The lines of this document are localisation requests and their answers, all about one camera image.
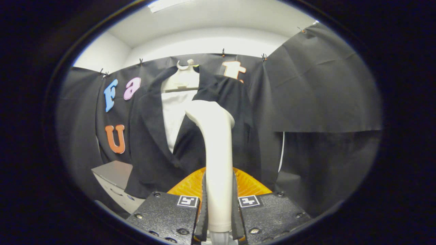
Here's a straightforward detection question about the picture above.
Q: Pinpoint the ceiling light panel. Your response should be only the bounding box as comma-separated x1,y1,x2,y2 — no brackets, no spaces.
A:
148,0,194,13

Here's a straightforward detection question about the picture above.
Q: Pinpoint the white mannequin torso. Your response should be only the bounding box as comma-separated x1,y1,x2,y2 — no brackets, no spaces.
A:
161,90,199,153

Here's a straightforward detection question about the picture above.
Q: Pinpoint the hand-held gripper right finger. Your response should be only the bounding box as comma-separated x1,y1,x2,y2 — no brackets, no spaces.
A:
232,167,313,245

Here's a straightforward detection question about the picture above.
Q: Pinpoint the row of black clips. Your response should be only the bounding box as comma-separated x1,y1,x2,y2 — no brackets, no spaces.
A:
98,27,305,78

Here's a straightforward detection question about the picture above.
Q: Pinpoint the white garment steamer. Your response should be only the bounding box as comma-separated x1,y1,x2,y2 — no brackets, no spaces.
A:
185,100,239,245

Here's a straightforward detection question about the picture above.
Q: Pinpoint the black suit jacket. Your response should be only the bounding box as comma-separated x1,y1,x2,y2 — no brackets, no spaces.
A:
124,65,263,199

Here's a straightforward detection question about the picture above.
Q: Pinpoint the black backdrop cloth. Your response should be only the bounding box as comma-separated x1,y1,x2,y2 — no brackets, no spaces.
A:
56,22,383,218

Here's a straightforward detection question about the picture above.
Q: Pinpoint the white cable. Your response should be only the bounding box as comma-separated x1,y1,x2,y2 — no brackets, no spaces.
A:
278,132,285,172

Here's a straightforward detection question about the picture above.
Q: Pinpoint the white clothes hanger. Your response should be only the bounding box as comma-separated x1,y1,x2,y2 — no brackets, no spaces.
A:
161,59,200,93

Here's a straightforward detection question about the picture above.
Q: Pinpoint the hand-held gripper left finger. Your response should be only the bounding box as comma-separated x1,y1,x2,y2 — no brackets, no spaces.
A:
126,167,209,245

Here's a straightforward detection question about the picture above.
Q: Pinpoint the grey cardboard box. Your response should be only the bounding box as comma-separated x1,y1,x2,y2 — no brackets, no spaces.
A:
91,161,145,214

